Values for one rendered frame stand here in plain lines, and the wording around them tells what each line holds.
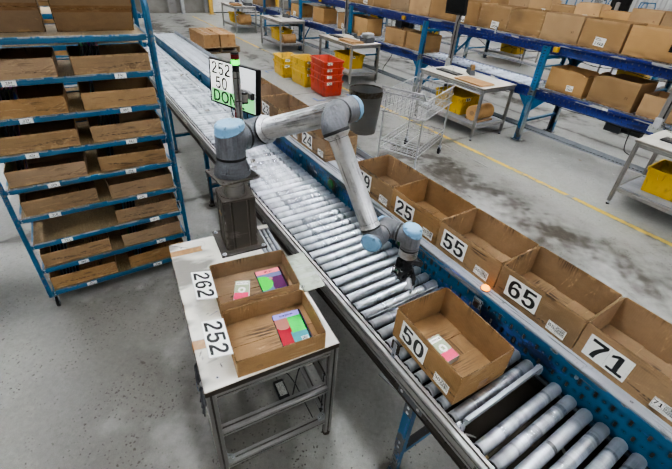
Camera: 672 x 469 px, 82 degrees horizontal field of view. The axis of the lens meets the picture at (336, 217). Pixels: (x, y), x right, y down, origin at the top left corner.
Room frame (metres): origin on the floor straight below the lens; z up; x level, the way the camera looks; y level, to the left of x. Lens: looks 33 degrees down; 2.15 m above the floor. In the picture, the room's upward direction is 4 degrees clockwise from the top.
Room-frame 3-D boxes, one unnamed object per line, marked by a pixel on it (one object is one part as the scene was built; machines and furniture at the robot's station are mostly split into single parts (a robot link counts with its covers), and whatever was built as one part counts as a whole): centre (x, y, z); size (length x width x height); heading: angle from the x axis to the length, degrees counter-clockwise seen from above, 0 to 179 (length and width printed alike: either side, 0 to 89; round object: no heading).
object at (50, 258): (2.15, 1.83, 0.39); 0.40 x 0.30 x 0.10; 125
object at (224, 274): (1.43, 0.38, 0.80); 0.38 x 0.28 x 0.10; 117
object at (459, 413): (0.97, -0.69, 0.72); 0.52 x 0.05 x 0.05; 125
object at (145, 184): (2.42, 1.43, 0.79); 0.40 x 0.30 x 0.10; 126
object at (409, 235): (1.46, -0.35, 1.11); 0.10 x 0.09 x 0.12; 59
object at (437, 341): (1.11, -0.50, 0.77); 0.13 x 0.07 x 0.04; 34
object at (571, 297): (1.32, -1.01, 0.96); 0.39 x 0.29 x 0.17; 35
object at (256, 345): (1.14, 0.24, 0.80); 0.38 x 0.28 x 0.10; 118
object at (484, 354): (1.12, -0.52, 0.83); 0.39 x 0.29 x 0.17; 32
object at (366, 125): (5.76, -0.31, 0.32); 0.50 x 0.50 x 0.64
